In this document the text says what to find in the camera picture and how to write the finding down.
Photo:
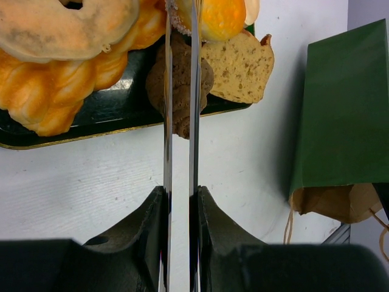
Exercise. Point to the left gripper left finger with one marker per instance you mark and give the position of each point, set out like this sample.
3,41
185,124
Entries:
126,257

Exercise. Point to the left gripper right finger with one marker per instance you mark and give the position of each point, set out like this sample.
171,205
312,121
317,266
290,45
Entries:
231,259

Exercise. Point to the green paper bag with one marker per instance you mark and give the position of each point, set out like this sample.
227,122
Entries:
341,161

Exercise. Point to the metal tongs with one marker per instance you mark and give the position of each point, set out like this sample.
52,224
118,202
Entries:
195,96

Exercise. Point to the orange waffle bread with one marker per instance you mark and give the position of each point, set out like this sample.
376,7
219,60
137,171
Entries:
45,97

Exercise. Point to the sliced toast bread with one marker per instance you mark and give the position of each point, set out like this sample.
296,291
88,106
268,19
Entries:
241,65

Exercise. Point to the brown chocolate bread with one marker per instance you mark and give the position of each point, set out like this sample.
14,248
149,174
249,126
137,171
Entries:
181,84

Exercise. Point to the orange croissant bread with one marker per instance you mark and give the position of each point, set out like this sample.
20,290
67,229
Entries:
220,20

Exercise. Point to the beige bagel bread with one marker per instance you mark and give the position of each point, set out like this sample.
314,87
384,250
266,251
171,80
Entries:
42,31

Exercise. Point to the round bun bread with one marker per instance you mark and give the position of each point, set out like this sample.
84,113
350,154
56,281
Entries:
252,11

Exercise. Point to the dark green tray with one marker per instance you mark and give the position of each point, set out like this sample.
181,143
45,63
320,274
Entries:
122,107

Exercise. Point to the aluminium frame rail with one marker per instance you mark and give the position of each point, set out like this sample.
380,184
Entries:
340,236

